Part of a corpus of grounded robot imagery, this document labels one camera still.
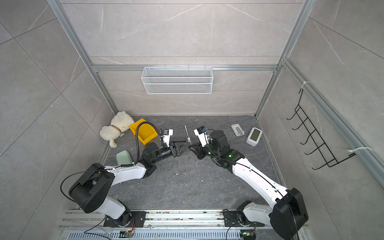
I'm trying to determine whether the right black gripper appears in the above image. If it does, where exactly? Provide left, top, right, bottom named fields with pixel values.
left=189, top=139, right=222, bottom=160

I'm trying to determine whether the clear handle screwdriver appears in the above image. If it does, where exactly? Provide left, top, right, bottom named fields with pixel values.
left=185, top=126, right=192, bottom=144

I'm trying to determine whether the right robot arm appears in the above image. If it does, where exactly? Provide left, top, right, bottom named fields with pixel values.
left=189, top=127, right=309, bottom=240

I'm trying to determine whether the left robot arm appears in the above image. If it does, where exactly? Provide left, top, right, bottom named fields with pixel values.
left=69, top=141, right=191, bottom=227

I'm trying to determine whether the yellow plastic bin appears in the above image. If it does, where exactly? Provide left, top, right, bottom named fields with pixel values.
left=129, top=119, right=158, bottom=145

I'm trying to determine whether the pale green cup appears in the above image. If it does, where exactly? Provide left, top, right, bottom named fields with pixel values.
left=116, top=150, right=133, bottom=166

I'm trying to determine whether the white plush dog toy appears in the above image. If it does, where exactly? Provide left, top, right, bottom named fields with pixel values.
left=100, top=111, right=135, bottom=148

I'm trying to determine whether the white digital clock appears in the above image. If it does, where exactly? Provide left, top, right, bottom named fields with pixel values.
left=246, top=127, right=263, bottom=147

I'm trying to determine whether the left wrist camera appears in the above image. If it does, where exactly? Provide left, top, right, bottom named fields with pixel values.
left=160, top=129, right=174, bottom=147

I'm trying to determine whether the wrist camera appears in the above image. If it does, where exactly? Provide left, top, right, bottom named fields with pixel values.
left=194, top=126, right=209, bottom=147
left=160, top=129, right=174, bottom=147

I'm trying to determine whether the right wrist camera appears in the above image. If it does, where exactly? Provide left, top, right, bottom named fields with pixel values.
left=194, top=126, right=209, bottom=147

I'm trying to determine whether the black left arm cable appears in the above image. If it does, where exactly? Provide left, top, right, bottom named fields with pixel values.
left=59, top=121, right=163, bottom=202

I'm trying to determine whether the white wire mesh basket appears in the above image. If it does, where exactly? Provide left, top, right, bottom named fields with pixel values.
left=141, top=67, right=214, bottom=95

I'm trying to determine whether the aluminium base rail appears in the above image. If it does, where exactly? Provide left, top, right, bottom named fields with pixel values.
left=54, top=209, right=281, bottom=240

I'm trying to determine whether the black wall hook rack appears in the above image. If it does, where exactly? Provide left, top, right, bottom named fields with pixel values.
left=286, top=89, right=356, bottom=170

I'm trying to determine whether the aluminium corner frame post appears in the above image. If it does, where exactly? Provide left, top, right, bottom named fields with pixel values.
left=255, top=0, right=317, bottom=120

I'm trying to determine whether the left aluminium frame post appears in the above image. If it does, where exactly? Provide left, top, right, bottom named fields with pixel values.
left=47, top=0, right=118, bottom=114

